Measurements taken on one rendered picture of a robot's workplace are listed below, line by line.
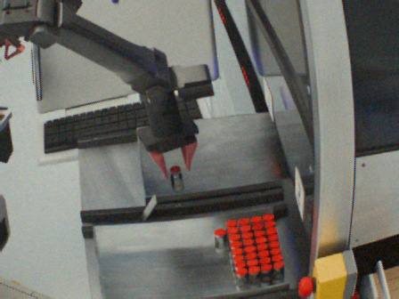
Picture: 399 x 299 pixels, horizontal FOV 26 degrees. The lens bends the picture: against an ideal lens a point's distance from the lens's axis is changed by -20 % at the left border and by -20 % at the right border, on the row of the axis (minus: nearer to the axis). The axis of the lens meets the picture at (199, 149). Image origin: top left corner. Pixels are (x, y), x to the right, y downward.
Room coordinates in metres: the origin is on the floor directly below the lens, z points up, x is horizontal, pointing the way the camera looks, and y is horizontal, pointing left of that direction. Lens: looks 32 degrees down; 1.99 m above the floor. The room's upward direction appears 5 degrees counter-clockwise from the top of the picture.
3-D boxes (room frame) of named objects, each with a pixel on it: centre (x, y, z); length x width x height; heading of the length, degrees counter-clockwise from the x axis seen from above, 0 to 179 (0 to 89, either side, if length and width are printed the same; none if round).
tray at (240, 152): (1.74, -0.05, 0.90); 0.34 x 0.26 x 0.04; 93
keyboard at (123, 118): (2.06, 0.19, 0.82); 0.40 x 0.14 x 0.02; 96
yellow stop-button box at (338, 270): (1.15, -0.21, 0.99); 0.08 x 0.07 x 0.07; 93
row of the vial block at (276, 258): (1.40, -0.12, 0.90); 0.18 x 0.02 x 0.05; 3
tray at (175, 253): (1.39, 0.04, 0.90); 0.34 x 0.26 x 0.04; 93
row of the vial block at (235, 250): (1.39, -0.05, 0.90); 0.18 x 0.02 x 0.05; 3
